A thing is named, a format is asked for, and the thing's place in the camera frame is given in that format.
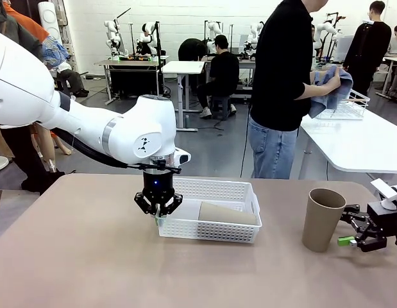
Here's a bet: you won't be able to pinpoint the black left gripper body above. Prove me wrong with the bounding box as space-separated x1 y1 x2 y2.
142 171 175 206

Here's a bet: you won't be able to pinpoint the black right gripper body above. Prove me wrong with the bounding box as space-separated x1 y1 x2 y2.
364 201 397 250

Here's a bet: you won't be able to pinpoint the brown paper cup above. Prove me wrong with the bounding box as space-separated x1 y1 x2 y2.
301 188 347 253
198 201 258 225

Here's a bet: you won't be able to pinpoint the white perforated plastic basket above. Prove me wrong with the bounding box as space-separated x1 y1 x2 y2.
156 177 262 244

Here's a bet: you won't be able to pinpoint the blue cloth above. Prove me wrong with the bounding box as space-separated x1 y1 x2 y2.
308 64 355 119

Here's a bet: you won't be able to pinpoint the person's right forearm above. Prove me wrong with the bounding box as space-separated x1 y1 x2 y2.
301 81 330 98

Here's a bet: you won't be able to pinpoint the person's right hand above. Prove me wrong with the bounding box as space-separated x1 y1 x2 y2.
325 65 342 96

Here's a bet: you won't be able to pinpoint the white table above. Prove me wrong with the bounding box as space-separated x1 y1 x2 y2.
299 105 397 180

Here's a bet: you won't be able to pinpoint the grey stool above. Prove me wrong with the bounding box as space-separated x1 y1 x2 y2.
210 94 233 121

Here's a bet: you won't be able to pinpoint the bare mannequin legs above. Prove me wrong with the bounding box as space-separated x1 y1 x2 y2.
33 123 72 174

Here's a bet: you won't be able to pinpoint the white standing desk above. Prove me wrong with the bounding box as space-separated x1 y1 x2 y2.
160 60 208 133

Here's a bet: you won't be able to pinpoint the brown-top desk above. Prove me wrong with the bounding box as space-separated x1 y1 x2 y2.
94 55 171 107

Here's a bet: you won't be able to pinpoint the figure in green puffer jacket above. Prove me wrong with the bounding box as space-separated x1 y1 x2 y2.
0 0 66 195

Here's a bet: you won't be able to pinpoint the seated person black cap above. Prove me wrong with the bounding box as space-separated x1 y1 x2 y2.
196 34 241 119

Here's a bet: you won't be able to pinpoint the seated figure dark trousers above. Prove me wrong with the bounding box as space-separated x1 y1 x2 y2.
55 61 90 99

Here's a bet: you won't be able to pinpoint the person in black clothes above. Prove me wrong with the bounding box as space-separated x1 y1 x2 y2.
178 37 206 64

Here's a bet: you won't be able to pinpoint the white background desk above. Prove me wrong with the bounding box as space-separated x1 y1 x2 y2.
376 55 397 101

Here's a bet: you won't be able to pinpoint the blue patterned garment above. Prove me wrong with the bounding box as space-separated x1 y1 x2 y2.
40 35 71 70

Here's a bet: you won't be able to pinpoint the standing person black coat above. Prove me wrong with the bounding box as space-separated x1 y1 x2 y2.
342 0 394 97

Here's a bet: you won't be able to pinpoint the person in black shirt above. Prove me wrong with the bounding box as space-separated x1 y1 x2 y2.
248 0 330 180

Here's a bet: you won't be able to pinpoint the white tower appliance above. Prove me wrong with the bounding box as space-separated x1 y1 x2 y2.
37 1 63 44

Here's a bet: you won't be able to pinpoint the black left camera bracket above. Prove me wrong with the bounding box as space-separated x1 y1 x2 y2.
126 158 183 175

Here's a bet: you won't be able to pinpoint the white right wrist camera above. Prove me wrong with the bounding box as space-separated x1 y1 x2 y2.
369 178 397 211

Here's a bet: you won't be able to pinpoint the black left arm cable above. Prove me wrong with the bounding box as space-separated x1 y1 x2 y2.
51 127 148 170

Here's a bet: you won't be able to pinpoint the thin black hanging cable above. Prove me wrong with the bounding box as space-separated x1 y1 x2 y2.
239 107 252 178

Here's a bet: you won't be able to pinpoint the white wire rack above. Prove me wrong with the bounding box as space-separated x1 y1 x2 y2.
315 89 371 121

